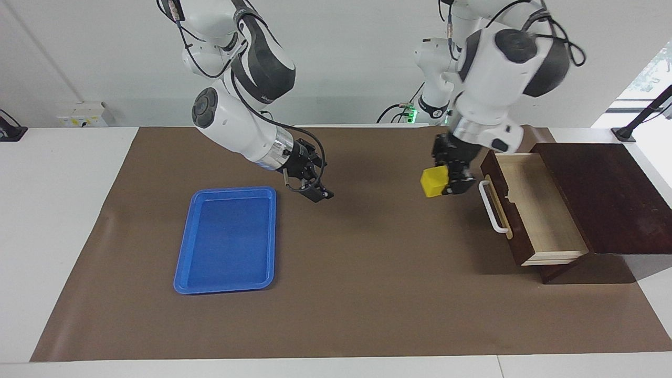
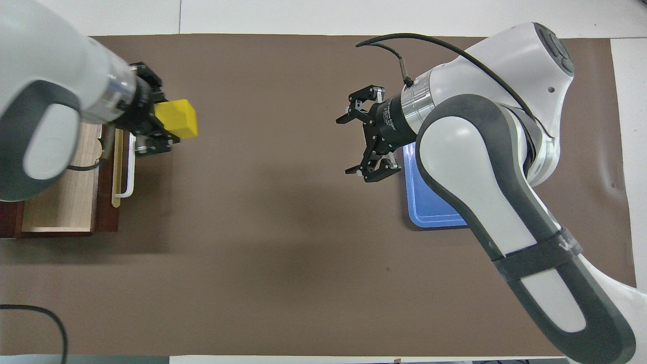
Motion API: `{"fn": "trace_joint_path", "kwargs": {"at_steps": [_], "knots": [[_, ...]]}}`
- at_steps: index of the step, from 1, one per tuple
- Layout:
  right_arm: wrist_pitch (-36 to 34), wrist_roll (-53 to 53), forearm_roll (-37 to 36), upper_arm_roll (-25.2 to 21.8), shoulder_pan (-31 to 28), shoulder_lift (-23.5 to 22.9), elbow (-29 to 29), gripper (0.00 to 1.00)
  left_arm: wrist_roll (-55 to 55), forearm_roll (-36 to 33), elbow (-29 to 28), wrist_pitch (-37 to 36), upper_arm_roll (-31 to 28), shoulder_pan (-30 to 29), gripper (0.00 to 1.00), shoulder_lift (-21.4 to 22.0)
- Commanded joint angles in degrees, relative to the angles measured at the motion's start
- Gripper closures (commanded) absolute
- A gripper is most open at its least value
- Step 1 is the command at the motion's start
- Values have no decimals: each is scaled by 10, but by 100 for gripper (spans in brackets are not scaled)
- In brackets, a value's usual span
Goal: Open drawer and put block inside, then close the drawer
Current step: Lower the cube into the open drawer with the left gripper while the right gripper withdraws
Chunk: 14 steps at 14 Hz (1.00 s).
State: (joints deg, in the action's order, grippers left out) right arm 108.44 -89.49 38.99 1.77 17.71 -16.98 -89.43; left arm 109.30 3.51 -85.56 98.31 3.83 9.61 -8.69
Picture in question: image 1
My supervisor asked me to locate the black stand with slanted pole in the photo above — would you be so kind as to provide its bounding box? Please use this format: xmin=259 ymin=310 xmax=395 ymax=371
xmin=612 ymin=84 xmax=672 ymax=143

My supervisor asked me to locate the white wall socket box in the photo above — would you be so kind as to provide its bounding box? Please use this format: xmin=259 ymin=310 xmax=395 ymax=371
xmin=57 ymin=102 xmax=117 ymax=128

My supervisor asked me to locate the small black stand base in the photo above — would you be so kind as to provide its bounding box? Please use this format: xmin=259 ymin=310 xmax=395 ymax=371
xmin=0 ymin=109 xmax=28 ymax=142

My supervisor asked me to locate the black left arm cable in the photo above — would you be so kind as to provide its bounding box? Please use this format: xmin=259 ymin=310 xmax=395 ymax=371
xmin=440 ymin=0 xmax=586 ymax=68

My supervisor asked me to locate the bright window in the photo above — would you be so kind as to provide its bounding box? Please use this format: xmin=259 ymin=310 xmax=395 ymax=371
xmin=612 ymin=42 xmax=672 ymax=113

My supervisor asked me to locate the wooden drawer with white handle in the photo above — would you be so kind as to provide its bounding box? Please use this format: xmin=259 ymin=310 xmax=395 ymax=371
xmin=478 ymin=150 xmax=590 ymax=267

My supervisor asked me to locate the black left base cable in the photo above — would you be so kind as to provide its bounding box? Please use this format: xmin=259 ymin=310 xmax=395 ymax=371
xmin=376 ymin=79 xmax=427 ymax=125

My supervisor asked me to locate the dark wooden cabinet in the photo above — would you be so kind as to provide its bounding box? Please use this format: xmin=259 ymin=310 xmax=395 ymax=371
xmin=529 ymin=143 xmax=672 ymax=285

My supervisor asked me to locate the brown paper table mat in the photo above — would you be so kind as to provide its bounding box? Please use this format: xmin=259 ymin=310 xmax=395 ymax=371
xmin=30 ymin=125 xmax=672 ymax=363

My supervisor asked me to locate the blue plastic tray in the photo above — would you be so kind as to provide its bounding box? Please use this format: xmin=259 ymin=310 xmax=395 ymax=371
xmin=173 ymin=186 xmax=277 ymax=295

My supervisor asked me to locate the yellow block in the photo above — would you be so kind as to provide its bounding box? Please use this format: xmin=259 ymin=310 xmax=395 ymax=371
xmin=420 ymin=165 xmax=451 ymax=199

